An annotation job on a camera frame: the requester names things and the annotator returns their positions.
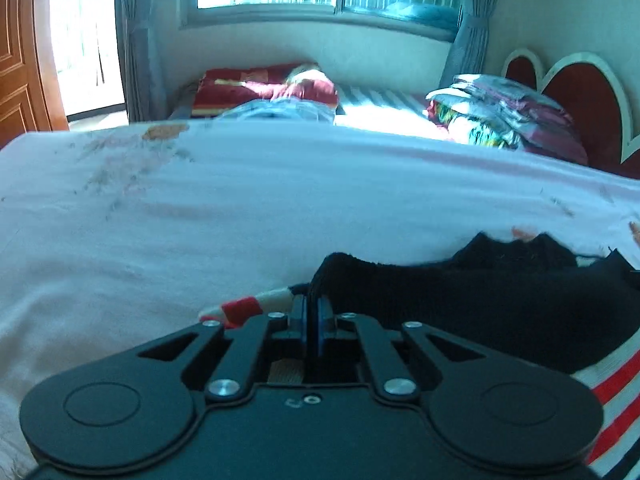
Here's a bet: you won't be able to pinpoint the light blue jeans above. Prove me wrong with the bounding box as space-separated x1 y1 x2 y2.
214 97 337 125

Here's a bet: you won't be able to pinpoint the floral pink bedsheet bed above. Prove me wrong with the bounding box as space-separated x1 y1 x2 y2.
0 117 640 480

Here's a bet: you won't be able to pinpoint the long blue-grey curtain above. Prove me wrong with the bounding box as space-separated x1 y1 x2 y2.
114 0 170 125

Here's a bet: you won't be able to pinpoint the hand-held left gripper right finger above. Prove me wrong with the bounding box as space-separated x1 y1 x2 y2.
315 295 487 403

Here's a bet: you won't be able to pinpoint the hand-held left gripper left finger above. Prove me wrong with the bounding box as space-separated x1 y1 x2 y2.
137 295 309 403

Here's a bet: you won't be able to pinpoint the red and white headboard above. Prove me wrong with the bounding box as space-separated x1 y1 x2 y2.
501 49 640 181

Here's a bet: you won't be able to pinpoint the tied blue-grey curtain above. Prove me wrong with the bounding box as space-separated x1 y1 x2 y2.
437 0 515 97

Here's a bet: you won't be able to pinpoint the dark red folded blanket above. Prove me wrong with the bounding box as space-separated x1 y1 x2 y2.
191 62 342 120

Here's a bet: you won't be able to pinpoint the stack of folded quilts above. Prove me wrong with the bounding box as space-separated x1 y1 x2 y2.
425 73 589 167

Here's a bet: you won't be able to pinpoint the brown wooden door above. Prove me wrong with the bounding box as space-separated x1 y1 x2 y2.
0 0 69 151

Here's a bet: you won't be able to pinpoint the striped knit sweater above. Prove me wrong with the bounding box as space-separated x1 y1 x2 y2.
197 231 640 480

